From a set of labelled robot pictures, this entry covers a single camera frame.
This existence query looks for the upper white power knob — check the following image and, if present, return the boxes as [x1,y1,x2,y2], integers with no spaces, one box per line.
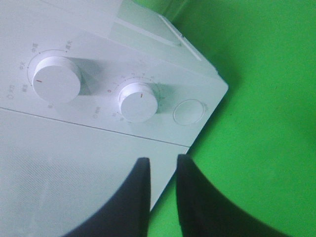
[32,56,82,104]

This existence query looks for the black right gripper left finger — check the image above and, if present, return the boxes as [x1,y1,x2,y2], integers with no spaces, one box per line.
[65,158,151,237]

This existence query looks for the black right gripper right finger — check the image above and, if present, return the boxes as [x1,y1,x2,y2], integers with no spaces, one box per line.
[176,155,285,237]

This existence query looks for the round white door button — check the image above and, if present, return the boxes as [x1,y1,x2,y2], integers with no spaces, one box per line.
[173,99,204,125]

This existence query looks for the lower white timer knob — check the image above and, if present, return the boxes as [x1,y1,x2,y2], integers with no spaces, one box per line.
[118,82,158,122]

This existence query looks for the white microwave oven body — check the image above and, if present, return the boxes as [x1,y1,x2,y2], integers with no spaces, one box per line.
[0,0,228,147]

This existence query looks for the white microwave door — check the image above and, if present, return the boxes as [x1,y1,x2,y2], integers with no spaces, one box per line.
[0,109,189,237]

